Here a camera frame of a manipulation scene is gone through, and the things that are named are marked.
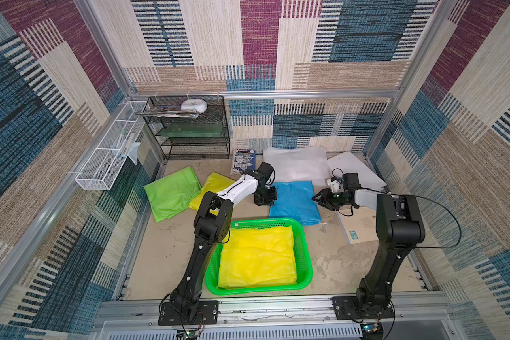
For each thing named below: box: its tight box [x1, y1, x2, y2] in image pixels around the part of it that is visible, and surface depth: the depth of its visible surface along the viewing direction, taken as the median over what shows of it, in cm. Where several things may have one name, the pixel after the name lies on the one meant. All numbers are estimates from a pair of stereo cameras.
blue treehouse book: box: [233, 148, 256, 175], surface depth 121 cm
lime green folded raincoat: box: [143, 165, 202, 223], surface depth 105 cm
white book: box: [327, 150, 388, 191], surface depth 116 cm
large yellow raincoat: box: [217, 225, 297, 289], surface depth 85 cm
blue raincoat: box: [268, 180, 322, 226], surface depth 101 cm
